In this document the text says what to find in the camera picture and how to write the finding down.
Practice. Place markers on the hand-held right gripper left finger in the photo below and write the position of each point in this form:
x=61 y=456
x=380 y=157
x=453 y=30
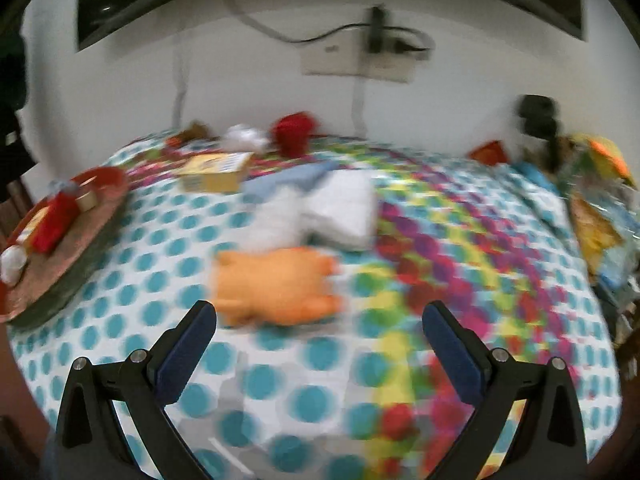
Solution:
x=182 y=355

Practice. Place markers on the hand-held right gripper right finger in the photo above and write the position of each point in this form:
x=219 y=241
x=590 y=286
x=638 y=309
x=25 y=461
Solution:
x=455 y=355

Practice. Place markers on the orange plush toy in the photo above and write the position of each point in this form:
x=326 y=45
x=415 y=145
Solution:
x=280 y=285

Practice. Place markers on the round red tray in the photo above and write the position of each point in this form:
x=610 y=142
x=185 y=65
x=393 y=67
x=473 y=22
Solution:
x=75 y=265

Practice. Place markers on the red cardboard box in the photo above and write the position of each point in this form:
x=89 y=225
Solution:
x=57 y=220

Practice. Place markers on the light blue sock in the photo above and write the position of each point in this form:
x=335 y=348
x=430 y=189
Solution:
x=295 y=177

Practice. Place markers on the colourful dotted tablecloth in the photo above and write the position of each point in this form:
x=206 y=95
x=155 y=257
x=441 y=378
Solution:
x=310 y=385

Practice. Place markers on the pile of snack packets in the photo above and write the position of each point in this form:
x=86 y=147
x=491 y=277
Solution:
x=605 y=240

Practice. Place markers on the red packet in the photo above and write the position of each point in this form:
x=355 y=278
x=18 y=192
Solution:
x=487 y=152

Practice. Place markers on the small brown object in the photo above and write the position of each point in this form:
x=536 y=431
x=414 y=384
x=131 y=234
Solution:
x=195 y=131

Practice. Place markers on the white crumpled bag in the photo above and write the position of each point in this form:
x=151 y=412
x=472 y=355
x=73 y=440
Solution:
x=244 y=137

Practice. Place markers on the yellow plush toy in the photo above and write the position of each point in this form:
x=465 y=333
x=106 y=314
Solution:
x=602 y=155

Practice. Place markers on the red fabric bundle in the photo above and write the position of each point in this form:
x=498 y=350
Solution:
x=294 y=132

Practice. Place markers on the black plug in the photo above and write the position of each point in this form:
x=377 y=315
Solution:
x=407 y=49

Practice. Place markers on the black power adapter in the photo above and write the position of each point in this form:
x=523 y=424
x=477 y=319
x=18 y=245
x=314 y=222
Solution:
x=376 y=30

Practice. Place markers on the black clamp mount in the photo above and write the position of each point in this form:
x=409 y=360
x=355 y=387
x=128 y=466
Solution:
x=539 y=120

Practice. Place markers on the white wall outlet plate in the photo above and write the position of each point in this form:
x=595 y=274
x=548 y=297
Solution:
x=340 y=60

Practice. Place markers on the wall-mounted black television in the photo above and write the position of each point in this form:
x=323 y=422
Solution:
x=125 y=0

